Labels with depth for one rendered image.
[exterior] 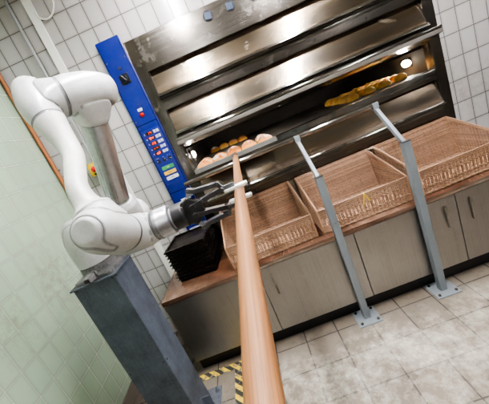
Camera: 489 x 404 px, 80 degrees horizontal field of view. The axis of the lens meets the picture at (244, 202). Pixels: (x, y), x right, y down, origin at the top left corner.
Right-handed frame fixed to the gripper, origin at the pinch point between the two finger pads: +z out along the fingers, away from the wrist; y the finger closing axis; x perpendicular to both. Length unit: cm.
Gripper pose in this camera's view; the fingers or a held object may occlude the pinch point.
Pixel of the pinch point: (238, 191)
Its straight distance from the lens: 83.6
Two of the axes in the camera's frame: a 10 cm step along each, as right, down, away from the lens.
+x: 0.4, 2.6, -9.6
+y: 3.8, 8.9, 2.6
